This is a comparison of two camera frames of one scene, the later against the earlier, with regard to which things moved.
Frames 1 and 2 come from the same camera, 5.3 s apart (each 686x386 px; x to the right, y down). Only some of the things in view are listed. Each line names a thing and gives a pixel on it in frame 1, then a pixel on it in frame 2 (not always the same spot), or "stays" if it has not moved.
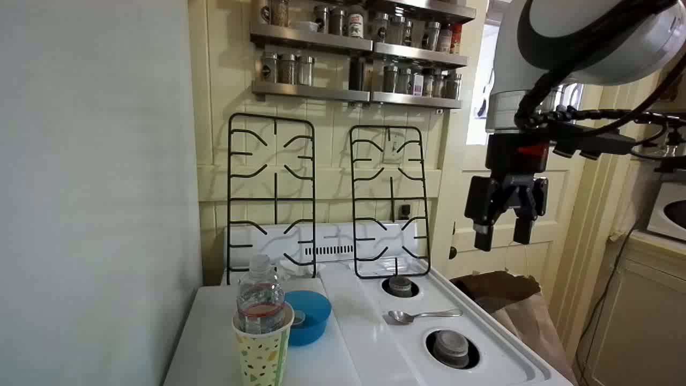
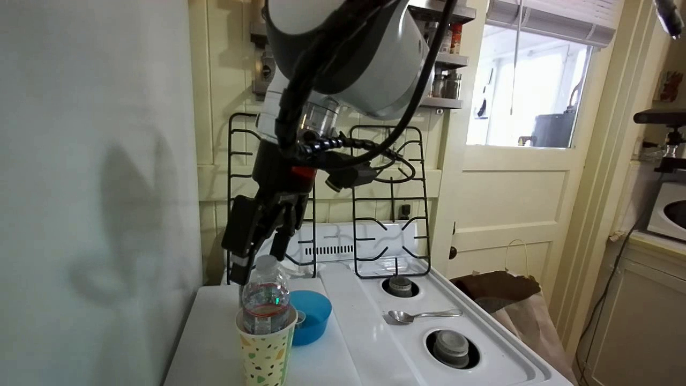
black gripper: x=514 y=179 to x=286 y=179
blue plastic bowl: x=316 y=309 stays
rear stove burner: x=401 y=285 stays
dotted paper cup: x=263 y=356 stays
